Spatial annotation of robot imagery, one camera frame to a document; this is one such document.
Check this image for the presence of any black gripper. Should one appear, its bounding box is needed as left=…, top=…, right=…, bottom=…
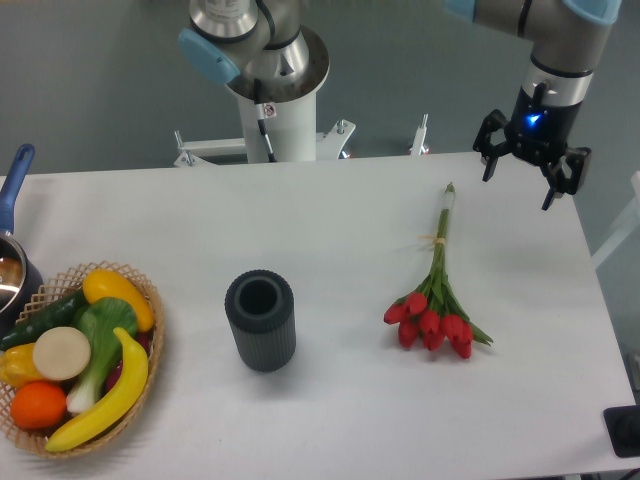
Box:
left=473, top=88, right=592, bottom=211

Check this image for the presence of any red tulip bouquet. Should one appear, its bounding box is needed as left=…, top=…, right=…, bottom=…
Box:
left=383, top=184, right=494, bottom=360

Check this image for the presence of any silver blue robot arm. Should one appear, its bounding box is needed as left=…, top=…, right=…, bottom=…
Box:
left=178, top=1, right=620, bottom=203

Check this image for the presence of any black device at edge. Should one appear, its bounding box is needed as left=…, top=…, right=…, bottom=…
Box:
left=603, top=405, right=640, bottom=458

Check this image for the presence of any dark grey ribbed vase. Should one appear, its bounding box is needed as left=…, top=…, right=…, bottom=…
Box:
left=224, top=269, right=297, bottom=373

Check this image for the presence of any red fruit in basket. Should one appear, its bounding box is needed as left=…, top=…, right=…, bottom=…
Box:
left=103, top=332, right=152, bottom=394

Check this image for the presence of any yellow squash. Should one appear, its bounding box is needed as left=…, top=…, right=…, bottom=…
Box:
left=82, top=269, right=155, bottom=332

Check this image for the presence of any yellow banana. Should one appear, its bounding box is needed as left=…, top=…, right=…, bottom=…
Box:
left=45, top=327, right=149, bottom=453

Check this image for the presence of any green white leek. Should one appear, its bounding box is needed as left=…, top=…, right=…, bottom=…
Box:
left=66, top=297, right=138, bottom=415

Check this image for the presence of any green cucumber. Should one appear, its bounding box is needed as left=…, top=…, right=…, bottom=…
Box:
left=1, top=289, right=88, bottom=352

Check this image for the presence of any beige round disc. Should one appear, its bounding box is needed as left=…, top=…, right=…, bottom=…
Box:
left=32, top=327, right=91, bottom=381

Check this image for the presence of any woven wicker basket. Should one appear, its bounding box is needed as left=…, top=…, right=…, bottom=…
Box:
left=1, top=260, right=165, bottom=459

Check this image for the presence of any orange fruit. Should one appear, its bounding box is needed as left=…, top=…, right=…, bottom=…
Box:
left=10, top=381, right=66, bottom=430

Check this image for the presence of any yellow bell pepper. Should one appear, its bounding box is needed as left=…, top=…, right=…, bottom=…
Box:
left=1, top=343, right=45, bottom=388

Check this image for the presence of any white frame at right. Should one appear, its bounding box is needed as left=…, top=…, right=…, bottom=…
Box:
left=592, top=171, right=639, bottom=269

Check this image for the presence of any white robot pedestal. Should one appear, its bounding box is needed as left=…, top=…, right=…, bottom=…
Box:
left=228, top=26, right=330, bottom=164

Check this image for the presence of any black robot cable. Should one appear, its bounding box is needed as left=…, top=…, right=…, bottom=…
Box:
left=252, top=78, right=278, bottom=164

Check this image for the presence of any white table clamp bracket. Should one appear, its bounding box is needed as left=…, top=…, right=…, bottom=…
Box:
left=173, top=119, right=357, bottom=167

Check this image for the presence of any blue handled saucepan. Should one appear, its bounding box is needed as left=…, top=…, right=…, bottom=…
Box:
left=1, top=144, right=43, bottom=337

